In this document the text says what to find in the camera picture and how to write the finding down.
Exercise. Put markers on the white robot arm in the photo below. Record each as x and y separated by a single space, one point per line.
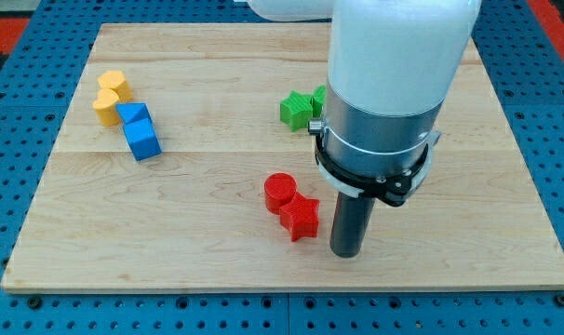
391 63

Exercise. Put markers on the green block behind arm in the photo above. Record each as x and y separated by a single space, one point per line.
318 99

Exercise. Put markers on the red cylinder block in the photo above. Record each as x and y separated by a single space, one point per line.
279 189

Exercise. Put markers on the red star block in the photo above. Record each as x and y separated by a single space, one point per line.
300 217

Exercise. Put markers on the green star block front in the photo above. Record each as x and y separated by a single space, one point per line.
296 110

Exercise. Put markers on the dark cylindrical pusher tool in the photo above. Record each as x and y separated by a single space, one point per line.
350 223

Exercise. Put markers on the light wooden board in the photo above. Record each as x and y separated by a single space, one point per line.
193 218

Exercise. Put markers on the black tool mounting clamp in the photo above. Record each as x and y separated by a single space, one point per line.
392 190

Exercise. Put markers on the blue block front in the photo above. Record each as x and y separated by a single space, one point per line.
142 139

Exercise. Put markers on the blue triangle block rear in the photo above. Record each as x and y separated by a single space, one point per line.
132 111

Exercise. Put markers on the yellow heart block front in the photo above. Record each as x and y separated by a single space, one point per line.
105 107

